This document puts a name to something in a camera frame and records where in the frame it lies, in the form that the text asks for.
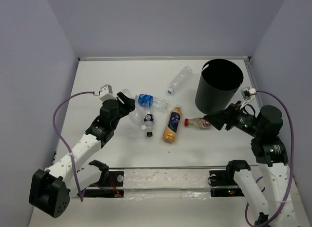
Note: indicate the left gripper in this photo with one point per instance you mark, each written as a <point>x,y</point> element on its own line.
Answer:
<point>128,104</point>

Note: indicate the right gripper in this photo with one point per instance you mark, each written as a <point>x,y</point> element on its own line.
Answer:
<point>218,119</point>

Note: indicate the clear crushed bottle white cap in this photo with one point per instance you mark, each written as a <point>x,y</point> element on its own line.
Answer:
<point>135,116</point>

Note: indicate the small bottle pepsi label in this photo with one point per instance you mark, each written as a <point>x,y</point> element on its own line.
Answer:
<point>148,122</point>

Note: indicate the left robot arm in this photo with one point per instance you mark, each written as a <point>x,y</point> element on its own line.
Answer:
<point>52,188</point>

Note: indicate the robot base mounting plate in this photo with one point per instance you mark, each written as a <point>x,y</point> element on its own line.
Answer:
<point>164,182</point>

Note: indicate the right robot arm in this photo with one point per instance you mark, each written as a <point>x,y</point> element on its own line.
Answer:
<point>274,207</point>

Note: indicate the black cylindrical bin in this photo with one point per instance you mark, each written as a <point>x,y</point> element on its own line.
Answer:
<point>219,80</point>

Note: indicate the clear bottle blue label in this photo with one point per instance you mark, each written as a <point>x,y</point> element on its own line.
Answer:
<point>151,102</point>

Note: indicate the small bottle red cap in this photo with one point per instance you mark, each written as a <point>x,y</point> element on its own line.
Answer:
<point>197,123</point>

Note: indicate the orange juice bottle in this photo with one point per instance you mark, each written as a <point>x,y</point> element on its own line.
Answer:
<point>170,131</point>

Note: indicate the clear bottle blue cap far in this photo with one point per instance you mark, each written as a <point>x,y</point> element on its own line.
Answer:
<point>180,80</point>

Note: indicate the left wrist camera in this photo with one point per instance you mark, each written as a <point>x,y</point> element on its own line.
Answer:
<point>106,92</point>

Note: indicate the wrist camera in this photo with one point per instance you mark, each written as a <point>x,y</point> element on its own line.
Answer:
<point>106,92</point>
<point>248,95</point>

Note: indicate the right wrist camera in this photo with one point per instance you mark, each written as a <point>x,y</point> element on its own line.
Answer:
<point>248,95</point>

